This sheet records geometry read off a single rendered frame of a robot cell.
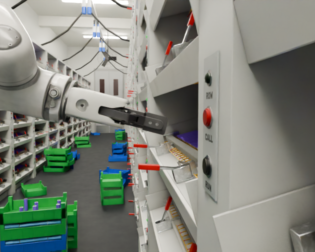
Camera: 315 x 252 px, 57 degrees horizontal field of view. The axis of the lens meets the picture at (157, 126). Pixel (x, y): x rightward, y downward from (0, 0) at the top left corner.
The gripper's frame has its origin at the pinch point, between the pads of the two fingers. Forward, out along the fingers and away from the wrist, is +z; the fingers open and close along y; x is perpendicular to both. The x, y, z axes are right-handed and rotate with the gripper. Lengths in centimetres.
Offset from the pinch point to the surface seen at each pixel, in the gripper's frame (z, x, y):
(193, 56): 0.4, -9.1, -19.1
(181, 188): 5.6, 8.4, -9.4
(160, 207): 12.7, 26.5, 37.3
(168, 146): 7.4, 5.6, 20.8
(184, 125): 13.6, -0.5, 37.3
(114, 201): 6, 83, 208
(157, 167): 1.7, 6.7, -5.6
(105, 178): -7, 73, 237
